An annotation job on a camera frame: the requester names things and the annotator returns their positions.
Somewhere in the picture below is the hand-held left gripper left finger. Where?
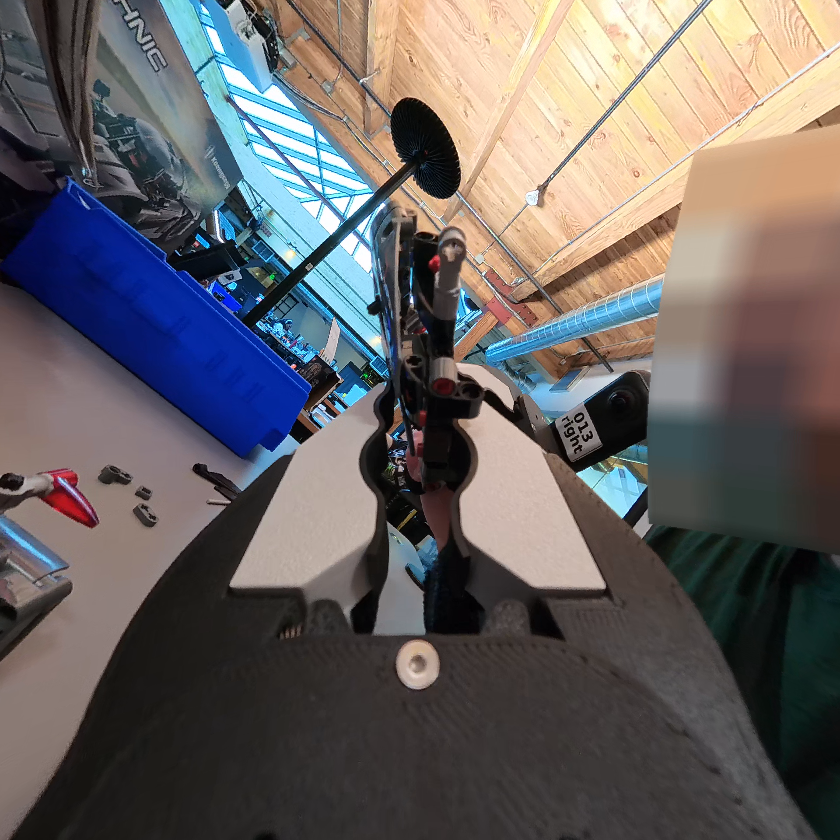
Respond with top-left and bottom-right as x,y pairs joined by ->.
229,384 -> 395,631

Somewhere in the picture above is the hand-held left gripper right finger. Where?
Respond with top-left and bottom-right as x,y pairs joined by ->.
453,386 -> 606,621

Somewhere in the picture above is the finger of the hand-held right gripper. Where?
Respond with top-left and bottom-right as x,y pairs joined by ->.
459,364 -> 527,435

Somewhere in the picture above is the small lego gearbox assembly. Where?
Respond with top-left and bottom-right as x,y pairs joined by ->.
367,202 -> 485,493

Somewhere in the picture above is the large lego car chassis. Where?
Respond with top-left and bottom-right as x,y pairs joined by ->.
0,469 -> 101,657

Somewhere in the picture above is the person's right hand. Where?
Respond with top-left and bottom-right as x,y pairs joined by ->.
407,453 -> 455,549

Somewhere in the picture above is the wooden ceiling beam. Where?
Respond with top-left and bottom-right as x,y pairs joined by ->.
512,46 -> 840,303

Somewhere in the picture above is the blue plastic bin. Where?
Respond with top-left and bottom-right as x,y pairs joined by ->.
0,177 -> 312,459

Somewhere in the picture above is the black pole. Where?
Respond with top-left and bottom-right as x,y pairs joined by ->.
241,97 -> 462,328

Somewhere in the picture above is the person's green shirt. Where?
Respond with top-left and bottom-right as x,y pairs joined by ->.
646,525 -> 840,840

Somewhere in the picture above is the black box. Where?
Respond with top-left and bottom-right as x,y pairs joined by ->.
0,0 -> 245,255

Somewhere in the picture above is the white projector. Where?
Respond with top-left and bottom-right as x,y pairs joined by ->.
210,0 -> 291,94

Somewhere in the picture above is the metal ventilation duct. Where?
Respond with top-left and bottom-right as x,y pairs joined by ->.
486,276 -> 665,365

